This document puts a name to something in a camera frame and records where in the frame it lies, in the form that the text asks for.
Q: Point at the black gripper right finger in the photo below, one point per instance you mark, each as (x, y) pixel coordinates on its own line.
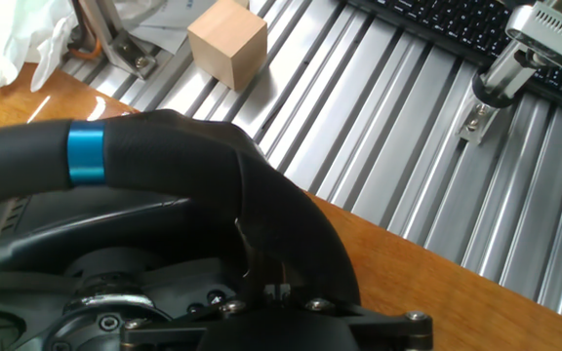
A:
(388, 329)

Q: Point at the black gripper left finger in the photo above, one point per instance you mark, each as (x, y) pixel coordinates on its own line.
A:
(173, 331)

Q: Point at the black racing steering wheel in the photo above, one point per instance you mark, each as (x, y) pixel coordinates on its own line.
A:
(164, 156)

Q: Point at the wooden cube block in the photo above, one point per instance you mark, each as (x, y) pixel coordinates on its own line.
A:
(227, 44)

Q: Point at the black keyboard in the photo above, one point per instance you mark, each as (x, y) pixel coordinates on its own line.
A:
(456, 27)

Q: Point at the white crumpled cloth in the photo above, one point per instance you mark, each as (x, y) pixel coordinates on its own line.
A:
(12, 34)

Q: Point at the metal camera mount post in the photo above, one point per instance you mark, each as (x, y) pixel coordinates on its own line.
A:
(503, 75)

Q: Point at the metal corner bracket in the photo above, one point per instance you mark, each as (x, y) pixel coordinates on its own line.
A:
(110, 34)

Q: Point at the silver depth camera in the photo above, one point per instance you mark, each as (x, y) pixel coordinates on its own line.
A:
(549, 36)

